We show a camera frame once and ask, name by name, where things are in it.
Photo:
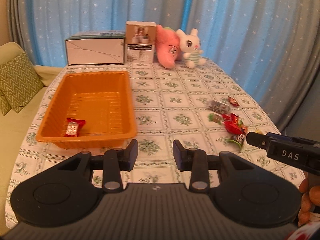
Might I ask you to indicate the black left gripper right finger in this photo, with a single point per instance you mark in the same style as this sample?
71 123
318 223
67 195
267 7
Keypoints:
198 162

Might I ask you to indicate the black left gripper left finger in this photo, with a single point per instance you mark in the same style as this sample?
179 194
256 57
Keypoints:
112 163

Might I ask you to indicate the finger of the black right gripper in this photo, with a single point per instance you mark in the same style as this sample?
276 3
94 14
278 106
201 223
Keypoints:
258 140

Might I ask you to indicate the colourful nut snack packet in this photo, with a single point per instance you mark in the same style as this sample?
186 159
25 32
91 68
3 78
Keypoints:
243 128

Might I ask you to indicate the dark chocolate bar packet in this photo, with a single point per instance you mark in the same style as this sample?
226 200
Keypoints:
237 140

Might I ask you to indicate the large red snack packet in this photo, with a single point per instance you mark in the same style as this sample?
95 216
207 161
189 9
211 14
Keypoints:
233 128

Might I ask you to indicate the small red candy packet two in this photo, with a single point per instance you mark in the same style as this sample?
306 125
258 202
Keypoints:
235 119

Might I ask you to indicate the small red candy packet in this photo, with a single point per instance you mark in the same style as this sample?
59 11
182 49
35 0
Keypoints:
226 117

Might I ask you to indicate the small dark red candy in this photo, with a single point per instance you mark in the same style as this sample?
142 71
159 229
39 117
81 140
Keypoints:
233 102

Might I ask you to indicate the green brown candy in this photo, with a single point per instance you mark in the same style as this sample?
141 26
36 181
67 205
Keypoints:
213 117

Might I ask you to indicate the red jujube candy packet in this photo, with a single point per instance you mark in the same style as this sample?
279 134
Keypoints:
73 127

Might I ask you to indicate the right hand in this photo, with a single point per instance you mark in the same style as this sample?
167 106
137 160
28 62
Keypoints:
310 197

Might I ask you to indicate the floral checked tablecloth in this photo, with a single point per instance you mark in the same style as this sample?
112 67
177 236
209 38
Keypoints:
169 105

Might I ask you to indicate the orange plastic tray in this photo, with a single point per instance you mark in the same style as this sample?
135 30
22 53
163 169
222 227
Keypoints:
102 99

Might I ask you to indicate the light green sofa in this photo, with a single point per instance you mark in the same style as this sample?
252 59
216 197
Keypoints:
14 127

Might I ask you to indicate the blue star curtain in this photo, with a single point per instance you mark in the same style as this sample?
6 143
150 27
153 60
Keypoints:
269 47

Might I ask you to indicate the white flat cardboard box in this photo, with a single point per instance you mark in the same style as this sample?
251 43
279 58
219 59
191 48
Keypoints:
95 47

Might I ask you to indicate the white bunny plush toy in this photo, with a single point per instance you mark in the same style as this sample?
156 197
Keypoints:
190 46

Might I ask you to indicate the pink star plush toy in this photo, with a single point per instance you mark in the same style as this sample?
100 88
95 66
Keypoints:
167 47

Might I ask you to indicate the green zigzag cushion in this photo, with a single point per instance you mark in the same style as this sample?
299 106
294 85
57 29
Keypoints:
19 81
4 104

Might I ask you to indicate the beige product box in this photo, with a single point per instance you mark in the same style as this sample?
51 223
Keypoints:
140 40

